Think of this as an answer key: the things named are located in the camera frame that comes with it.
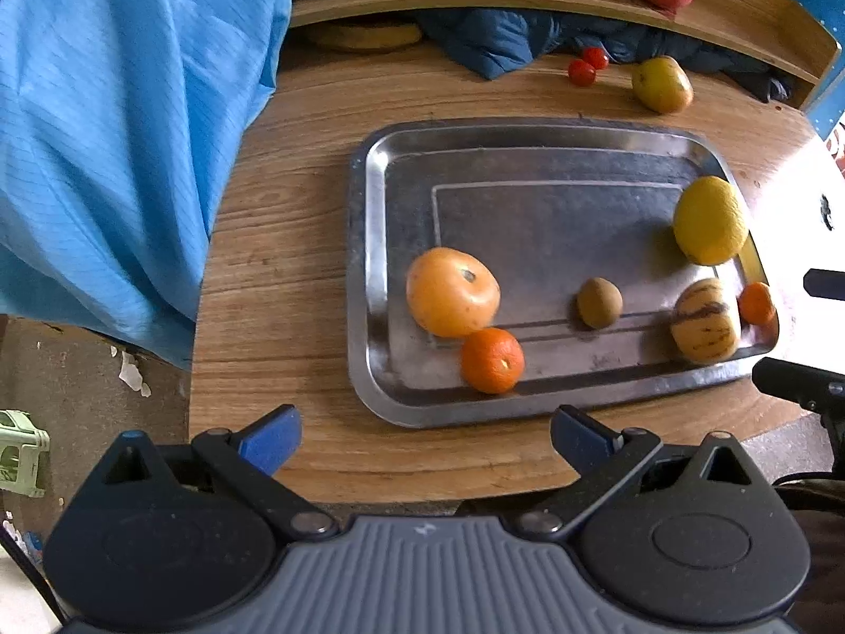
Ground large yellow lemon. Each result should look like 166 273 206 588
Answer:
672 175 751 266

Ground light blue striped coat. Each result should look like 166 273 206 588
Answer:
0 0 293 371

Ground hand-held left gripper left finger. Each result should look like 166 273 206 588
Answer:
99 404 337 539

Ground orange persimmon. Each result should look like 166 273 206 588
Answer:
405 247 501 339

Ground red patterned blanket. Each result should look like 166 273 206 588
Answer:
822 122 845 179

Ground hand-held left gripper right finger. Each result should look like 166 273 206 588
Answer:
515 404 755 539

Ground rectangular metal tray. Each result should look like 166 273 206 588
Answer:
348 117 781 429

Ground white paper scrap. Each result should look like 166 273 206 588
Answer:
117 350 152 397

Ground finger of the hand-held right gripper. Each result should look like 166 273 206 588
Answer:
803 268 845 299
752 357 845 414

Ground green plastic stool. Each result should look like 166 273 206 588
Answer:
0 409 50 498

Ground small orange tangerine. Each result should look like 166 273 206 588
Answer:
738 281 777 327

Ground flat brown oval board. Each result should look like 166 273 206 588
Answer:
304 21 424 54

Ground small brown round fruit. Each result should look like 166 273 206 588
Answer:
577 276 623 330

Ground striped pepino melon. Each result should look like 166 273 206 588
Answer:
670 278 742 364

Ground curved wooden shelf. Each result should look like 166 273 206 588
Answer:
289 0 842 110

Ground dark blue cloth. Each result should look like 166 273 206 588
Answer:
416 8 796 103

